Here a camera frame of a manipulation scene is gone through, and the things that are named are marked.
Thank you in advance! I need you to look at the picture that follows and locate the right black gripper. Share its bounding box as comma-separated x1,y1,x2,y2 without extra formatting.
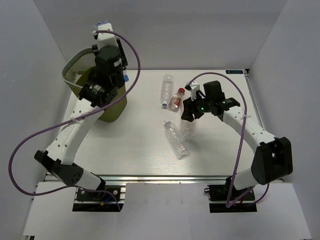
181,92,213,122

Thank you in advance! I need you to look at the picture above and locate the orange label white cap bottle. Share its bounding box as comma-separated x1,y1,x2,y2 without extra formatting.
179,119,198,142

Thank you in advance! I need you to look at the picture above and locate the clear bottle white cap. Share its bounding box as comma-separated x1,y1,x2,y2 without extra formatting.
164,120,189,160

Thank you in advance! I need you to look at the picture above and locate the blue label blue cap bottle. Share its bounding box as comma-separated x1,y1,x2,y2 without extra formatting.
123,73,130,82

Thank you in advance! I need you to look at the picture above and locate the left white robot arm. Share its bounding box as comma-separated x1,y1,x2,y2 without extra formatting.
34,45,125,200

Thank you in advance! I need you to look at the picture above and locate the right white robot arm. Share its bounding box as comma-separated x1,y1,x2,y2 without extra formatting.
181,80,293,200

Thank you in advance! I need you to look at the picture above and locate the green mesh waste bin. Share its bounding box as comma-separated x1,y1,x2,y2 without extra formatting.
61,47,129,123

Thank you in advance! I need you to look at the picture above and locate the red cap red label bottle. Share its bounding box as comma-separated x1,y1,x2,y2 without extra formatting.
168,88,185,112

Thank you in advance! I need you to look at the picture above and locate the clear bottle blue-white cap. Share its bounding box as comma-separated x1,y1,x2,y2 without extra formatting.
160,74,174,108

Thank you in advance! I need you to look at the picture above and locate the blue corner label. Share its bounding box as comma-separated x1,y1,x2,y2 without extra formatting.
225,69,244,75

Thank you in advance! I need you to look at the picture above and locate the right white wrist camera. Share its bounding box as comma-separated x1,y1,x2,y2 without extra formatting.
184,81,200,101

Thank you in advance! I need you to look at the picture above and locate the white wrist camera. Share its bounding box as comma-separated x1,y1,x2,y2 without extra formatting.
184,81,200,101
94,21,118,50

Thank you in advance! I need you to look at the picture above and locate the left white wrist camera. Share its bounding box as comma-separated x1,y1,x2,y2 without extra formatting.
94,21,118,50

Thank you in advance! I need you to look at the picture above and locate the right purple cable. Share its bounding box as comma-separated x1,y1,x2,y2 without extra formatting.
186,72,271,208

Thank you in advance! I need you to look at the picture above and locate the aluminium table edge rail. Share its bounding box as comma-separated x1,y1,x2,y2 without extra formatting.
42,172,283,184

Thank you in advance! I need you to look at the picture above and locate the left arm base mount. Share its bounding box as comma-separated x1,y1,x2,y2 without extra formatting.
72,185,126,213

